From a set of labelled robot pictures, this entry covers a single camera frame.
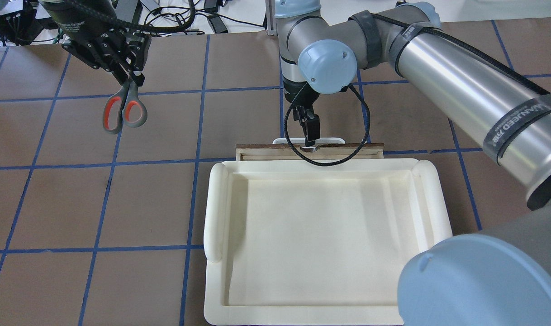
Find white foam tray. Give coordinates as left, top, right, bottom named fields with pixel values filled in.
left=203, top=158, right=452, bottom=326

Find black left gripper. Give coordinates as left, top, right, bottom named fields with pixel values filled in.
left=39, top=0, right=151, bottom=86

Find orange grey handled scissors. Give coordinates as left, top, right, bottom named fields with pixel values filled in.
left=102, top=78, right=148, bottom=134

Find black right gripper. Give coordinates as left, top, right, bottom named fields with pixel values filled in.
left=282, top=77, right=321, bottom=147

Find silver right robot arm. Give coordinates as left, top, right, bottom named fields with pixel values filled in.
left=273, top=0, right=551, bottom=326

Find brown wooden drawer box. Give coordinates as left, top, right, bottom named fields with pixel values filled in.
left=235, top=143, right=385, bottom=161

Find aluminium frame post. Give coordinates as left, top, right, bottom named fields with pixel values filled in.
left=265, top=0, right=277, bottom=36

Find white drawer handle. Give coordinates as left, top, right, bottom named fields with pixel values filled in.
left=273, top=137, right=346, bottom=145

